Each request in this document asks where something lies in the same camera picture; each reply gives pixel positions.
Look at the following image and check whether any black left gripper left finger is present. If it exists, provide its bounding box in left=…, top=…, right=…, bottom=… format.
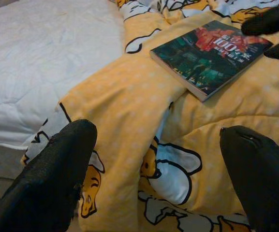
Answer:
left=0, top=118, right=98, bottom=232

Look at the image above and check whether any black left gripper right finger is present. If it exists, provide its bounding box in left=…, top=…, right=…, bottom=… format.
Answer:
left=219, top=125, right=279, bottom=232

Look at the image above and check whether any dark paperback book red print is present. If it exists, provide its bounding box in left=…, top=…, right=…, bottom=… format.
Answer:
left=150, top=20, right=274, bottom=102

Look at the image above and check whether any yellow cartoon print duvet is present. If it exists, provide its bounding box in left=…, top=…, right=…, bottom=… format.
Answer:
left=20, top=0, right=279, bottom=232

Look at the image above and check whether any white quilted mattress cover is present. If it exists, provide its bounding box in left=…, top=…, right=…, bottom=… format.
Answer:
left=0, top=0, right=128, bottom=150

